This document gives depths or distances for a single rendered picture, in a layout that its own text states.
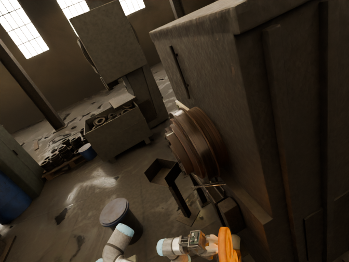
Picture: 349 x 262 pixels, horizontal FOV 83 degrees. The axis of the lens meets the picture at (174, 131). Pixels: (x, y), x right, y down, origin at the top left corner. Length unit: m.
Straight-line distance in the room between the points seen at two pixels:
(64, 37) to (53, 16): 0.88
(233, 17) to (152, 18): 10.79
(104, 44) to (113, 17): 0.43
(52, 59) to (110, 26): 7.83
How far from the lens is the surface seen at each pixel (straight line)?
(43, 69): 11.37
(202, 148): 0.99
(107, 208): 2.31
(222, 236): 0.94
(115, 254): 1.31
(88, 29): 3.56
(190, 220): 2.26
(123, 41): 3.62
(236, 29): 0.58
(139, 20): 11.20
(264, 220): 1.09
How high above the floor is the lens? 1.79
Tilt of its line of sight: 28 degrees down
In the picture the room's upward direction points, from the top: 24 degrees counter-clockwise
